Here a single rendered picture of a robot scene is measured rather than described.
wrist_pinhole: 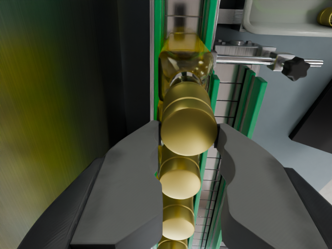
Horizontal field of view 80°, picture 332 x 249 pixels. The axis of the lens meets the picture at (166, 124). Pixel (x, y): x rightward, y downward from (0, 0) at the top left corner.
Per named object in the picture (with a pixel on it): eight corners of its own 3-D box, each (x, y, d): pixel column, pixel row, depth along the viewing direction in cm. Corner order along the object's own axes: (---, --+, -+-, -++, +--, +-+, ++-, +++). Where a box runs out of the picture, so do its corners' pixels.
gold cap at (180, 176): (162, 135, 19) (157, 166, 15) (200, 137, 19) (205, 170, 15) (161, 164, 21) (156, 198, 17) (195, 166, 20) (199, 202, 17)
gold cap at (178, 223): (161, 180, 22) (157, 216, 18) (194, 182, 21) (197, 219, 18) (161, 202, 23) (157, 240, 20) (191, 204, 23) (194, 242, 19)
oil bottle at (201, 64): (167, 33, 36) (155, 55, 18) (198, 34, 36) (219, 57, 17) (167, 64, 39) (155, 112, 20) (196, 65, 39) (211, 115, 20)
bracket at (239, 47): (210, 37, 42) (215, 41, 36) (255, 39, 42) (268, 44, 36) (207, 55, 44) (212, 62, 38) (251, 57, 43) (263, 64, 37)
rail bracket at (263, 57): (205, 41, 36) (216, 54, 25) (300, 46, 35) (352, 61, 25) (202, 59, 38) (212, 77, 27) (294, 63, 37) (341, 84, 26)
